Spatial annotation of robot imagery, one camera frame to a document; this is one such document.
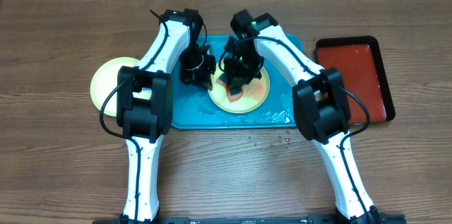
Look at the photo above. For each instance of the dark sponge with pink edge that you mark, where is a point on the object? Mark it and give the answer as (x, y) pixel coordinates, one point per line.
(251, 91)

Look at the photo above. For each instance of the black tray with red water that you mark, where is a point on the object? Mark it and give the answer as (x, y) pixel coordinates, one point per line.
(360, 63)

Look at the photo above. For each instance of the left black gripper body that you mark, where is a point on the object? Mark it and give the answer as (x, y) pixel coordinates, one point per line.
(195, 68)

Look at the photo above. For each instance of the yellow-green round plate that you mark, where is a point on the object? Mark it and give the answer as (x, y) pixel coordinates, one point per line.
(219, 97)
(105, 80)

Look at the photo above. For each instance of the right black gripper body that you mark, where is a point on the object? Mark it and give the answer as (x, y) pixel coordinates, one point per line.
(247, 68)

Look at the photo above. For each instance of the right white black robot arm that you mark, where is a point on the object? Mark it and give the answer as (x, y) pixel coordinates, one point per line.
(320, 104)

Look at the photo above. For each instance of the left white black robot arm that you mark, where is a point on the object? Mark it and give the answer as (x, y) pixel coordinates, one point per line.
(144, 103)

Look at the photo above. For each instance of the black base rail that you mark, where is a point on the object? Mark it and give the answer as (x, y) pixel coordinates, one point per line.
(310, 219)

